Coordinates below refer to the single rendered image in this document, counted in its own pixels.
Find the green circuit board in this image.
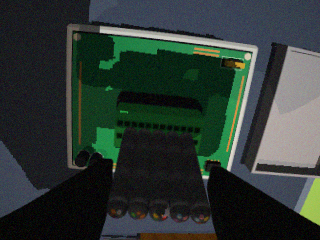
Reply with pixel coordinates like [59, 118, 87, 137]
[72, 32, 252, 176]

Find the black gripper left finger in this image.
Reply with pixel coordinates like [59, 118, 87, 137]
[0, 159, 113, 240]

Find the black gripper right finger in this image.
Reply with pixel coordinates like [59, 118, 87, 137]
[207, 167, 320, 240]

